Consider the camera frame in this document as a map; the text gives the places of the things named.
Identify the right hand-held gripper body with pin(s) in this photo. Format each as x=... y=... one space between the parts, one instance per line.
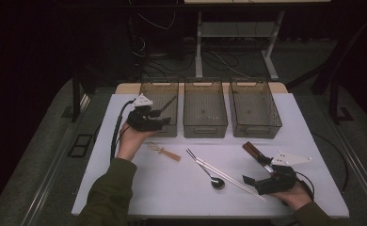
x=277 y=182

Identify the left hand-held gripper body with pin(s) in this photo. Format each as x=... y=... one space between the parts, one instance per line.
x=140 y=121

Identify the white chopstick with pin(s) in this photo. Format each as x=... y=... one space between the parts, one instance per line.
x=231 y=178

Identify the transparent brown plastic bin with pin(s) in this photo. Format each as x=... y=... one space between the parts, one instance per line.
x=205 y=109
x=253 y=109
x=169 y=91

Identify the small wooden spoon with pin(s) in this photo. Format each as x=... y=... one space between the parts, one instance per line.
x=169 y=154

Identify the person's left hand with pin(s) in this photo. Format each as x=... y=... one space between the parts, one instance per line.
x=130 y=141

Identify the person's right hand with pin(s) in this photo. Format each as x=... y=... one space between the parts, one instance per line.
x=296 y=197

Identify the metal spoon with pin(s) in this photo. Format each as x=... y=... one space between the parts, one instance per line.
x=217 y=183

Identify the white table cover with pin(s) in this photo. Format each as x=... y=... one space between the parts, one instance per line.
x=172 y=202

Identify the black metal stand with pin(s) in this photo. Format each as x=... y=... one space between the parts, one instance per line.
x=333 y=103

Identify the metal floor rail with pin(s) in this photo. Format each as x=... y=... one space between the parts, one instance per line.
x=360 y=169
x=51 y=163

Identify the white metal desk frame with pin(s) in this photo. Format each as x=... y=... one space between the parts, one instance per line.
x=235 y=29

